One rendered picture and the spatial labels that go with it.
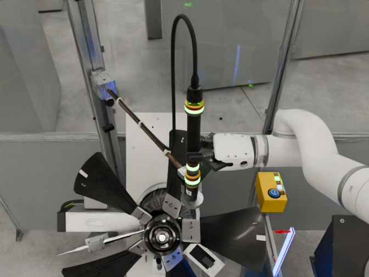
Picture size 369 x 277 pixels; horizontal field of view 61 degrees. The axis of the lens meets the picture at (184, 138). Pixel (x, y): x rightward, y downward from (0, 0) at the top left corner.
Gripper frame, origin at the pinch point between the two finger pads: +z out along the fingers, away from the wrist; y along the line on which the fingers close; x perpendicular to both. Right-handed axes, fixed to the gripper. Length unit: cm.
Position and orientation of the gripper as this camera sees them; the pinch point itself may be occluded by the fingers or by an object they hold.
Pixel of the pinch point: (194, 150)
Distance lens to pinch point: 81.8
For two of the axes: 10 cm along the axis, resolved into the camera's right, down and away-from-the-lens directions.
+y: 0.0, -6.6, 7.5
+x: 0.0, -7.5, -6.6
